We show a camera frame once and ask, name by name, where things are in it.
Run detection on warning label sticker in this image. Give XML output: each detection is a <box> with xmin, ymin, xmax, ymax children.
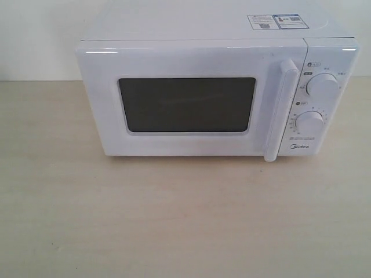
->
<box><xmin>247</xmin><ymin>14</ymin><xmax>308</xmax><ymax>30</ymax></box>

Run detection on upper white control knob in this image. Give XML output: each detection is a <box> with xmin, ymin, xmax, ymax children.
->
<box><xmin>306</xmin><ymin>73</ymin><xmax>340</xmax><ymax>99</ymax></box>

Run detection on white microwave oven body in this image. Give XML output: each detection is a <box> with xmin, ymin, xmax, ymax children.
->
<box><xmin>79</xmin><ymin>1</ymin><xmax>359</xmax><ymax>158</ymax></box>

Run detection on white microwave door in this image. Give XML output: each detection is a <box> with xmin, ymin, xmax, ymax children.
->
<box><xmin>76</xmin><ymin>39</ymin><xmax>308</xmax><ymax>162</ymax></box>

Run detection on lower white timer knob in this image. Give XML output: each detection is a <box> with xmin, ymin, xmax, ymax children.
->
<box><xmin>295</xmin><ymin>111</ymin><xmax>324</xmax><ymax>135</ymax></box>

